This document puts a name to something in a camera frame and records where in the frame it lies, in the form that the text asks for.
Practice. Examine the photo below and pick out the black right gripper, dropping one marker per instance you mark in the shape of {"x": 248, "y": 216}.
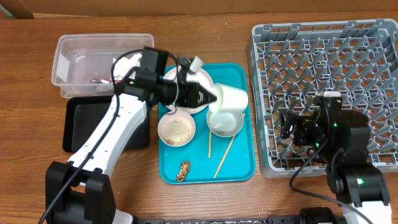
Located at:
{"x": 301, "y": 123}

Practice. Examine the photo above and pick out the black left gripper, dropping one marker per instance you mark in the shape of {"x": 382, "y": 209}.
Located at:
{"x": 191, "y": 96}

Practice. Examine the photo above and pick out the white plastic cup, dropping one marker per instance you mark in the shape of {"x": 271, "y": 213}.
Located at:
{"x": 228, "y": 98}

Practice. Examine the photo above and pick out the grey-green bowl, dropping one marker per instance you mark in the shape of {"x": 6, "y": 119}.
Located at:
{"x": 224, "y": 123}

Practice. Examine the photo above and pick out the red snack wrapper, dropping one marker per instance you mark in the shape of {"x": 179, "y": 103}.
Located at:
{"x": 102, "y": 81}

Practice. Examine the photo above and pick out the white tissue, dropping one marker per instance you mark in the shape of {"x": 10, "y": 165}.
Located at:
{"x": 124, "y": 65}

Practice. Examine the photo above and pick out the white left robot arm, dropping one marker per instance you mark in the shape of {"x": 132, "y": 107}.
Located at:
{"x": 79, "y": 191}

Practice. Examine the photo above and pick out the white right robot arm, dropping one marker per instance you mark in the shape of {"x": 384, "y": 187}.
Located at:
{"x": 340, "y": 138}

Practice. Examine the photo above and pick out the grey dishwasher rack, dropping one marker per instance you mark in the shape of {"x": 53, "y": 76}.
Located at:
{"x": 289, "y": 64}

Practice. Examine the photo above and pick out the large white plate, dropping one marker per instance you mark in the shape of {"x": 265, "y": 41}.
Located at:
{"x": 201, "y": 77}

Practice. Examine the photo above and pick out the pink bowl with rice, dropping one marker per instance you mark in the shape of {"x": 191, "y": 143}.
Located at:
{"x": 170, "y": 116}

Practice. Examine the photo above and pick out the cooked rice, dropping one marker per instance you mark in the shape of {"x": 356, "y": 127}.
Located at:
{"x": 177, "y": 132}

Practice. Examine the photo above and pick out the teal serving tray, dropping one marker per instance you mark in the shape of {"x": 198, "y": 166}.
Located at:
{"x": 239, "y": 164}

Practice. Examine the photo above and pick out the brown food scrap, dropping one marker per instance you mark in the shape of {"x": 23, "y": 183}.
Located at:
{"x": 183, "y": 172}

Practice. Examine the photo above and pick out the black tray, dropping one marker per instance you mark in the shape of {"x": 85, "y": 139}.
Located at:
{"x": 83, "y": 114}

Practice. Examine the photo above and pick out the clear plastic bin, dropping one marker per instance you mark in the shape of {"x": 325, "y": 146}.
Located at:
{"x": 80, "y": 57}

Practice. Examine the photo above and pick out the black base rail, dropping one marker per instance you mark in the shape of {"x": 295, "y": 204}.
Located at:
{"x": 273, "y": 219}

